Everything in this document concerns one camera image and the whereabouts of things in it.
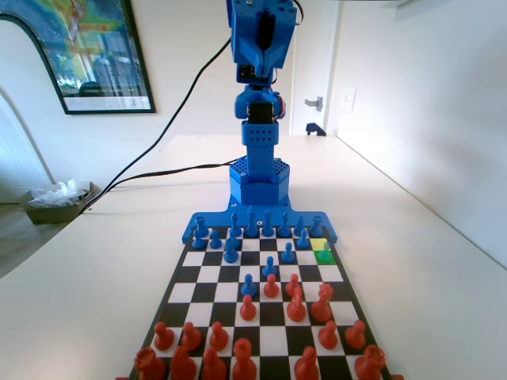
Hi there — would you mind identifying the group of blue chess pieces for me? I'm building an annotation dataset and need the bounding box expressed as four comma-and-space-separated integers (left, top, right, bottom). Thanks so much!
181, 196, 340, 245

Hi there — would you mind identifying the white door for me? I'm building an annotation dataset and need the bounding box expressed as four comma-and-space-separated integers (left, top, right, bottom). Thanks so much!
291, 0, 341, 137

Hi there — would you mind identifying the framed map poster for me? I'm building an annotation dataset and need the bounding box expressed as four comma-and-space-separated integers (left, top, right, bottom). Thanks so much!
0, 0, 156, 116

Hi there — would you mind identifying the blue king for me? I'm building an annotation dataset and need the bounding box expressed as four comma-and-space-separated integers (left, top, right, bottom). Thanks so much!
244, 205, 259, 238

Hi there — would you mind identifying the blue queen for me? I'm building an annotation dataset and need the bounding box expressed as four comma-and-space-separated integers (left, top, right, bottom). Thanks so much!
261, 209, 276, 238

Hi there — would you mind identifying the blue bishop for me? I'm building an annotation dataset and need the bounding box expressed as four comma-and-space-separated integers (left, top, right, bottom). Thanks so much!
276, 212, 292, 238
228, 212, 243, 238

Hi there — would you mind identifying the red pawn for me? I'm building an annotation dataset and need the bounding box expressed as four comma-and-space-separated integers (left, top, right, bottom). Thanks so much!
318, 320, 339, 352
152, 321, 176, 352
284, 273, 303, 298
238, 294, 258, 323
181, 322, 203, 353
344, 319, 368, 351
262, 273, 280, 299
208, 321, 231, 353

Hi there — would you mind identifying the black white chessboard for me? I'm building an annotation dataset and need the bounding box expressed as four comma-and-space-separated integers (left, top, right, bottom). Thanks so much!
126, 236, 393, 380

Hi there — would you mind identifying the crumpled clear plastic wrap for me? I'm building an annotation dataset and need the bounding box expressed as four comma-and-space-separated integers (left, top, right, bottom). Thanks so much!
29, 178, 92, 209

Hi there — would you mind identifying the red queen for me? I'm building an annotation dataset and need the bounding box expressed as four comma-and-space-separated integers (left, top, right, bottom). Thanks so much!
309, 283, 334, 323

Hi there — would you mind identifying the cardboard box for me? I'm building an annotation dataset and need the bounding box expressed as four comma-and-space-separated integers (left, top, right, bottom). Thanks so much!
19, 180, 100, 226

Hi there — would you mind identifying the red king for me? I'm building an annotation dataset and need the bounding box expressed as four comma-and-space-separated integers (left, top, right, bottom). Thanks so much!
231, 338, 259, 380

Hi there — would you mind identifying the red bishop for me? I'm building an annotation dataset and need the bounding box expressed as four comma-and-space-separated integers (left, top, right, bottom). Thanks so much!
201, 347, 228, 380
293, 347, 321, 380

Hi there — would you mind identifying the white light switch plate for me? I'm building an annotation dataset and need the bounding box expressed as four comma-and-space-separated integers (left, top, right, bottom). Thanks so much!
341, 87, 358, 114

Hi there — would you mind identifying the long black camera cable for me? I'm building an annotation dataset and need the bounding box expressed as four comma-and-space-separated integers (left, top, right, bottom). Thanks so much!
78, 33, 234, 217

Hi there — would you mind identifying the black base power cable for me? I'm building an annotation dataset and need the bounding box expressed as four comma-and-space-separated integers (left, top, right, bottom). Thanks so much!
81, 158, 250, 215

